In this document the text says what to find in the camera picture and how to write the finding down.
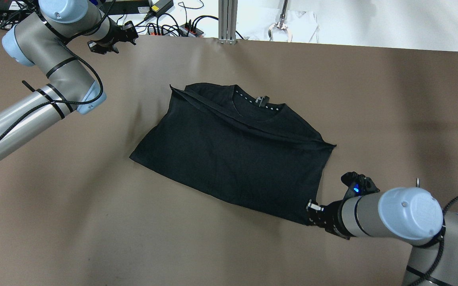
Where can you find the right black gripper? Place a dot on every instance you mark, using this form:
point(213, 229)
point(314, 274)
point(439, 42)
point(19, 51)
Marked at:
point(331, 216)

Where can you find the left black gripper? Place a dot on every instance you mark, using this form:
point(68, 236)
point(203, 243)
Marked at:
point(116, 33)

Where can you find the black printed t-shirt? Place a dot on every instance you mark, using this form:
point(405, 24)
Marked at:
point(218, 140)

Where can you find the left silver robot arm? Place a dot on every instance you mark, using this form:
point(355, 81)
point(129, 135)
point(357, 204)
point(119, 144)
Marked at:
point(71, 85)

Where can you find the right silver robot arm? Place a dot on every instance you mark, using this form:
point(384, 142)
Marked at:
point(408, 214)

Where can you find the black power adapter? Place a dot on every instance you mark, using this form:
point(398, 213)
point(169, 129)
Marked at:
point(125, 7)

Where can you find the red black power strip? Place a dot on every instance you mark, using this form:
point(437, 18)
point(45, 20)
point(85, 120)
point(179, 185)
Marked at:
point(189, 30)

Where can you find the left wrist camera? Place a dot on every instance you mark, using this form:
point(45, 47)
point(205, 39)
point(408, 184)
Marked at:
point(102, 49)

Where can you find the aluminium frame post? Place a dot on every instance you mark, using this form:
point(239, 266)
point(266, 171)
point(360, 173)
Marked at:
point(227, 19)

